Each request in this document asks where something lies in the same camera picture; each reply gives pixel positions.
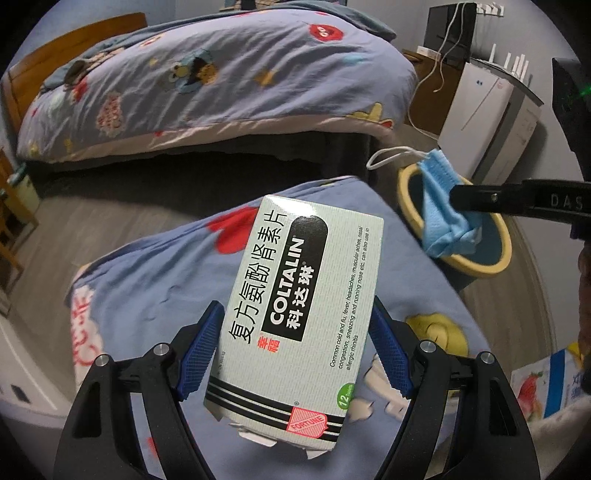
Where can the black monitor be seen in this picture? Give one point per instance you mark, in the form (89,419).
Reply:
(450,30)

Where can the person's right hand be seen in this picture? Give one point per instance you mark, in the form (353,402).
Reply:
(584,293)

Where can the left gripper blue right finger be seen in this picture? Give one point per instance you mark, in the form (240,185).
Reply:
(394,343)

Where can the wooden headboard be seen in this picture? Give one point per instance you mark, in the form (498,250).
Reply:
(22,81)

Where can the bed with cartoon duvet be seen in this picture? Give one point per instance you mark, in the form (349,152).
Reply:
(295,67)

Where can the yellow rimmed teal trash bin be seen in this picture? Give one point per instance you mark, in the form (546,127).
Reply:
(494,252)

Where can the small green trash bin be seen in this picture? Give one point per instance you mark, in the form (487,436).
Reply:
(22,184)

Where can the green Coltalin medicine box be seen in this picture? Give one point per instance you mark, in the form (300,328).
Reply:
(297,320)

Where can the wooden side cabinet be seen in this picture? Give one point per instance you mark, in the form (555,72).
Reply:
(432,102)

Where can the wooden chair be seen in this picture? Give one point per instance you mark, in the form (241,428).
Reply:
(14,217)

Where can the white air purifier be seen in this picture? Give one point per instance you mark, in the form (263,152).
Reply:
(490,123)

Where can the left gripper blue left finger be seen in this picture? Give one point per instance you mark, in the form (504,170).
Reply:
(194,346)

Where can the white wifi router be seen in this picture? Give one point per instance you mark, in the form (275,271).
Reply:
(517,65)

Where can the strawberry milk carton box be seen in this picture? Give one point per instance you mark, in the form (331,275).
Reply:
(548,386)

